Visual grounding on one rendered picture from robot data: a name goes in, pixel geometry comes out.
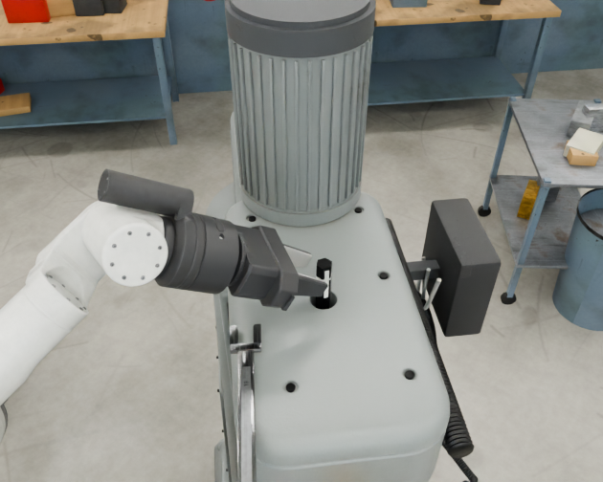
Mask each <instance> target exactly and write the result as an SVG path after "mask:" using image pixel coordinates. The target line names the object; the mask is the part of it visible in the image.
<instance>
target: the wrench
mask: <svg viewBox="0 0 603 482"><path fill-rule="evenodd" d="M253 329H254V342H253V343H238V327H237V326H236V325H230V353H231V354H237V482H257V450H256V404H255V358H254V353H257V352H261V324H255V325H254V326H253Z"/></svg>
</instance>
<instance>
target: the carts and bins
mask: <svg viewBox="0 0 603 482"><path fill-rule="evenodd" d="M512 115H514V118H515V120H516V122H517V124H518V127H519V129H520V132H521V134H522V136H523V139H524V141H525V145H526V148H527V150H528V153H529V155H530V158H531V160H532V162H533V164H534V166H535V169H536V171H537V174H538V176H523V175H497V173H498V170H499V166H500V162H501V158H502V154H503V148H504V145H505V141H506V137H507V133H508V129H509V125H510V123H511V119H512ZM578 187H579V188H594V189H592V190H590V191H588V192H586V193H585V194H584V195H582V197H581V195H580V193H579V191H578ZM492 192H494V195H495V199H496V202H497V205H498V208H499V212H500V215H501V218H502V223H503V226H504V230H505V233H506V236H507V239H508V243H509V246H510V249H511V252H512V255H513V258H514V261H515V267H514V270H513V273H512V276H511V279H510V282H509V285H508V288H507V291H506V292H505V293H503V294H502V295H501V301H502V303H503V304H506V305H509V304H513V303H514V302H515V301H516V295H515V294H514V293H515V290H516V287H517V284H518V281H519V278H520V275H521V272H522V269H523V268H534V269H560V271H559V274H558V277H557V281H556V284H555V288H554V291H553V295H552V299H553V303H554V305H555V308H556V309H557V310H558V312H559V313H560V314H561V315H562V316H563V317H564V318H565V319H567V320H568V321H570V322H571V323H573V324H575V325H577V326H579V327H582V328H585V329H588V330H593V331H603V103H601V100H600V99H594V100H585V99H516V97H510V98H509V99H508V105H507V109H506V113H505V117H504V121H503V125H502V132H501V135H500V139H499V143H498V147H497V151H496V155H495V159H494V163H493V166H492V169H491V173H490V175H489V181H488V185H487V189H486V192H485V196H484V200H483V204H482V206H480V207H479V208H478V213H479V216H482V217H485V216H488V215H489V214H490V213H491V208H490V207H489V203H490V199H491V195H492Z"/></svg>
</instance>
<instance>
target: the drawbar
mask: <svg viewBox="0 0 603 482"><path fill-rule="evenodd" d="M326 271H329V278H330V277H331V273H332V261H330V260H329V259H327V258H322V259H318V261H317V270H316V276H317V277H318V278H320V279H321V280H324V272H326ZM330 296H331V279H330V280H329V282H328V297H326V298H324V293H323V295H322V296H316V308H318V309H322V310H325V309H329V308H330Z"/></svg>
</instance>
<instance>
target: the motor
mask: <svg viewBox="0 0 603 482"><path fill-rule="evenodd" d="M375 9H376V0H225V14H226V26H227V33H228V44H229V56H230V67H231V79H232V90H233V102H234V124H235V135H236V147H237V158H238V170H239V185H240V194H241V198H242V200H243V202H244V204H245V205H246V206H247V207H248V209H249V210H251V211H252V212H253V213H255V214H256V215H258V216H259V217H261V218H263V219H266V220H268V221H271V222H274V223H277V224H281V225H285V226H294V227H308V226H316V225H320V224H324V223H327V222H330V221H333V220H335V219H338V218H340V217H342V216H343V215H345V214H346V213H348V212H349V211H350V210H352V209H353V208H354V206H355V205H356V204H357V202H358V200H359V198H360V195H361V185H362V169H363V158H364V145H365V134H366V122H367V110H368V98H369V75H370V63H371V51H372V39H373V31H374V20H375Z"/></svg>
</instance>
